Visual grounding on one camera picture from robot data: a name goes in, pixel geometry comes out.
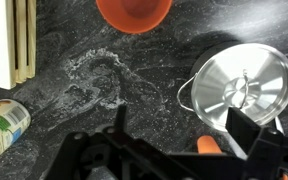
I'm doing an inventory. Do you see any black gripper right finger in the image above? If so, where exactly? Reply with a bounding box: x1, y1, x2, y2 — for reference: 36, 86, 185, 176
225, 106, 286, 158

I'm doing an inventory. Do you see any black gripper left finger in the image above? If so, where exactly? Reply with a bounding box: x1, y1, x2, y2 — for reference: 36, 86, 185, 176
114, 104, 129, 133

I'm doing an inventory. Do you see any stainless steel pot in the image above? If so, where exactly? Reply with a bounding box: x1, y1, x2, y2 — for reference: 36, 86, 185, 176
190, 42, 288, 133

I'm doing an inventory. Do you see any silver pot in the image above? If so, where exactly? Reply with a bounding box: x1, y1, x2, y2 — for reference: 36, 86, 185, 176
176, 64, 288, 113

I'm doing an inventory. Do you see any creamer bottle with orange lid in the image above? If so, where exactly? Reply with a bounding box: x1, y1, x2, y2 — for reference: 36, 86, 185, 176
0, 98, 32, 168

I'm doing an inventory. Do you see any black object with orange part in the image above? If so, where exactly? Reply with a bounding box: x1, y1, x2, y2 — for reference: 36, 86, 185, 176
196, 134, 224, 155

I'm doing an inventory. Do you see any orange plastic cup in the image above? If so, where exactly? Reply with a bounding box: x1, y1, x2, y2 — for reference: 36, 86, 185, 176
95, 0, 174, 35

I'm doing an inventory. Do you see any wooden slat coaster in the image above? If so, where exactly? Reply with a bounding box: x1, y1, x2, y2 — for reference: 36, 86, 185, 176
5, 0, 38, 84

